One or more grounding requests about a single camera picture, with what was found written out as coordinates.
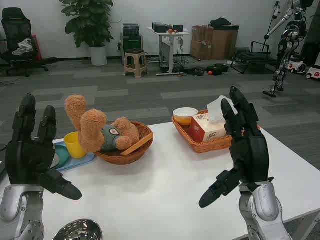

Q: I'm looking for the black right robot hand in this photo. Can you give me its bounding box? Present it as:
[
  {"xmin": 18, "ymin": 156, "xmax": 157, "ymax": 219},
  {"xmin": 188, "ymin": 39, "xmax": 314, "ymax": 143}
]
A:
[{"xmin": 198, "ymin": 86, "xmax": 275, "ymax": 209}]

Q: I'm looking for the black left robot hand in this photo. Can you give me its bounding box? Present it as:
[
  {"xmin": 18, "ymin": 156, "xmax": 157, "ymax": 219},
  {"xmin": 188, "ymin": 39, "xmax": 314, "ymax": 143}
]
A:
[{"xmin": 4, "ymin": 93, "xmax": 83, "ymax": 201}]

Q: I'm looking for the shiny metal bowl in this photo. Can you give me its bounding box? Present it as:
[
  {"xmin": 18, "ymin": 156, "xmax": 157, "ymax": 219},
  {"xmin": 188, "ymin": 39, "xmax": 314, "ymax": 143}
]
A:
[{"xmin": 51, "ymin": 218, "xmax": 104, "ymax": 240}]

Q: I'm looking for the white and orange ceramic bowl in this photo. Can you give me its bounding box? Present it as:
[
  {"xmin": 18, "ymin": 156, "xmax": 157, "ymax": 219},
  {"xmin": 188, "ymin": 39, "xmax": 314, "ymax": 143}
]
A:
[{"xmin": 172, "ymin": 107, "xmax": 199, "ymax": 127}]

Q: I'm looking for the grey knit shoe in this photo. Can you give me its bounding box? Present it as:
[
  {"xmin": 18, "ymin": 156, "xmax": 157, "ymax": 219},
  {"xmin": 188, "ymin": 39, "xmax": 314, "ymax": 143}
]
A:
[{"xmin": 50, "ymin": 152, "xmax": 60, "ymax": 169}]

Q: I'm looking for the green plastic plate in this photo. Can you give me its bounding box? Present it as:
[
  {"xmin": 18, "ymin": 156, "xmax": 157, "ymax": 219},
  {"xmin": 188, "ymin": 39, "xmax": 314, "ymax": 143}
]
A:
[{"xmin": 51, "ymin": 144, "xmax": 71, "ymax": 170}]

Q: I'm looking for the rectangular orange wicker basket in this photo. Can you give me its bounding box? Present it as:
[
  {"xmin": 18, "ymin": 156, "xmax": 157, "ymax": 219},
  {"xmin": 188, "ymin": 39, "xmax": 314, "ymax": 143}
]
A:
[{"xmin": 171, "ymin": 109, "xmax": 262, "ymax": 154}]

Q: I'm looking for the light blue plastic tray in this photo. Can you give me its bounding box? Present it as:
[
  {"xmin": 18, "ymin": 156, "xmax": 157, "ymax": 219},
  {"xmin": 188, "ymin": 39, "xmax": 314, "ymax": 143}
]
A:
[{"xmin": 51, "ymin": 138, "xmax": 97, "ymax": 173}]

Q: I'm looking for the yellow plastic cup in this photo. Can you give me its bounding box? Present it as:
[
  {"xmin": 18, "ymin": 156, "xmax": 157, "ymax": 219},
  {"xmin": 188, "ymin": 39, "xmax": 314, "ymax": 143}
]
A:
[{"xmin": 63, "ymin": 131, "xmax": 87, "ymax": 160}]

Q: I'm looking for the red tissue box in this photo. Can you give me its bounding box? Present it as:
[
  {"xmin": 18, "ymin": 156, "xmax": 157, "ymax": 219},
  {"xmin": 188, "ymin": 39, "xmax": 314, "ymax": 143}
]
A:
[{"xmin": 191, "ymin": 113, "xmax": 233, "ymax": 143}]

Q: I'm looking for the white tissue sheet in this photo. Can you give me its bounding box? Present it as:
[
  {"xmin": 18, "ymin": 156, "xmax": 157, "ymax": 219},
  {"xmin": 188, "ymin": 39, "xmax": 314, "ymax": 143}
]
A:
[{"xmin": 206, "ymin": 95, "xmax": 239, "ymax": 125}]

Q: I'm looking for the brown teddy bear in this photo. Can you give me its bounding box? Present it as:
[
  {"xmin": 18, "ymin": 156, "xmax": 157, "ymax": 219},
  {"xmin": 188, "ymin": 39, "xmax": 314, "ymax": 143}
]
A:
[{"xmin": 64, "ymin": 94, "xmax": 140, "ymax": 153}]

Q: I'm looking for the black floor bag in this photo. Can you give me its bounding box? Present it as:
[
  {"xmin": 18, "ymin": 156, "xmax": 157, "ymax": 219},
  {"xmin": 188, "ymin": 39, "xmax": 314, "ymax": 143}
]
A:
[{"xmin": 206, "ymin": 63, "xmax": 230, "ymax": 76}]

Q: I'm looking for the black folding cot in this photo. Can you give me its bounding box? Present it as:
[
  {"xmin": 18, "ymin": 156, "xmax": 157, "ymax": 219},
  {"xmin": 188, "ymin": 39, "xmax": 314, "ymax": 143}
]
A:
[{"xmin": 229, "ymin": 41, "xmax": 279, "ymax": 75}]

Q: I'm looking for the round wicker basket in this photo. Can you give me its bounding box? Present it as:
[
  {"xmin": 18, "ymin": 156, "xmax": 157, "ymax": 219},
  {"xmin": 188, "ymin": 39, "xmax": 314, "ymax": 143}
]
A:
[{"xmin": 95, "ymin": 121, "xmax": 155, "ymax": 166}]

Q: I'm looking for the white toy car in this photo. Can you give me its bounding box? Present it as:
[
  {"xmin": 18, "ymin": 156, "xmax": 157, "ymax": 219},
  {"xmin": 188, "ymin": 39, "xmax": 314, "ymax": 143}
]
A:
[
  {"xmin": 286, "ymin": 58, "xmax": 308, "ymax": 75},
  {"xmin": 305, "ymin": 65, "xmax": 320, "ymax": 81}
]

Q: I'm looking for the grey crumpled cloth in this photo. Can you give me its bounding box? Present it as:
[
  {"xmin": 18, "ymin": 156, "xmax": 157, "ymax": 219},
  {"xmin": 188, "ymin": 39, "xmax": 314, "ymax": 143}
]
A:
[{"xmin": 12, "ymin": 38, "xmax": 35, "ymax": 56}]

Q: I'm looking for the flat wooden board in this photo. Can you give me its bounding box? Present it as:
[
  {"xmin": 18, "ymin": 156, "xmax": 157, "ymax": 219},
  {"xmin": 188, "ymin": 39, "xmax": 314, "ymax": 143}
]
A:
[{"xmin": 119, "ymin": 132, "xmax": 154, "ymax": 156}]

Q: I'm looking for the large cardboard box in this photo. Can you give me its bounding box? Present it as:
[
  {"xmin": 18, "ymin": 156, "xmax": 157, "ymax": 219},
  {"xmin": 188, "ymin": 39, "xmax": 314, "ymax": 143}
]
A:
[{"xmin": 211, "ymin": 25, "xmax": 240, "ymax": 61}]

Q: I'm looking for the silver humanoid robot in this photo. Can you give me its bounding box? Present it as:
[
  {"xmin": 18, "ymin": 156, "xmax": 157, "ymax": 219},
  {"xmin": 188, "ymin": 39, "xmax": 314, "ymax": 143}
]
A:
[{"xmin": 262, "ymin": 0, "xmax": 316, "ymax": 98}]

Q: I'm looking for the narrow cardboard box stack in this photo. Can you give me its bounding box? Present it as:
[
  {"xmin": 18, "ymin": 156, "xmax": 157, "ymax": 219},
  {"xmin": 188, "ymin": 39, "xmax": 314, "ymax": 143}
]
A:
[{"xmin": 191, "ymin": 25, "xmax": 215, "ymax": 61}]

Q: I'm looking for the white plant pot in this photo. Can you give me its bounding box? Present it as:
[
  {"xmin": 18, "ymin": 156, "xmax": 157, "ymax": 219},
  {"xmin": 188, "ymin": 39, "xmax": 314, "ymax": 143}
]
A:
[{"xmin": 89, "ymin": 45, "xmax": 108, "ymax": 67}]

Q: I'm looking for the white standing desk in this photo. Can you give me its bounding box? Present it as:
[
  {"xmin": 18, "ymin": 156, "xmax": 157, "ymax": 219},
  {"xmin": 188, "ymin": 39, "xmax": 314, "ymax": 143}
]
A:
[{"xmin": 147, "ymin": 26, "xmax": 190, "ymax": 77}]

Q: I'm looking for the black office chair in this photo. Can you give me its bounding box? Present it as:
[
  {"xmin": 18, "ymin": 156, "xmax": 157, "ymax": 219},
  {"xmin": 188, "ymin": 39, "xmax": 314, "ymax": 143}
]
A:
[{"xmin": 0, "ymin": 7, "xmax": 58, "ymax": 78}]

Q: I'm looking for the black bag on boxes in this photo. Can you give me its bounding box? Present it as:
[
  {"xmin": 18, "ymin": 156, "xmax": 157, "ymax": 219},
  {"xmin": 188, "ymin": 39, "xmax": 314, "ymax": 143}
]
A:
[{"xmin": 209, "ymin": 17, "xmax": 233, "ymax": 28}]

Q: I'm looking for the beige plastic stool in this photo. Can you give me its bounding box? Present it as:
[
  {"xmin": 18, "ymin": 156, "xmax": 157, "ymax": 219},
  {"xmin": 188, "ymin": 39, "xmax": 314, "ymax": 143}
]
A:
[{"xmin": 123, "ymin": 48, "xmax": 148, "ymax": 78}]

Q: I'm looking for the green leafy plant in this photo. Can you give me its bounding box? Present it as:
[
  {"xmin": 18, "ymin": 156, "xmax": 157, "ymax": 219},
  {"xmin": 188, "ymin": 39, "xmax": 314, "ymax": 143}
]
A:
[{"xmin": 59, "ymin": 0, "xmax": 115, "ymax": 49}]

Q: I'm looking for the black equipment cabinet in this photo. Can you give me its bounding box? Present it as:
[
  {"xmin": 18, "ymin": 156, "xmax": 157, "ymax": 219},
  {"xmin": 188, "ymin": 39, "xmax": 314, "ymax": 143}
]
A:
[{"xmin": 120, "ymin": 23, "xmax": 145, "ymax": 60}]

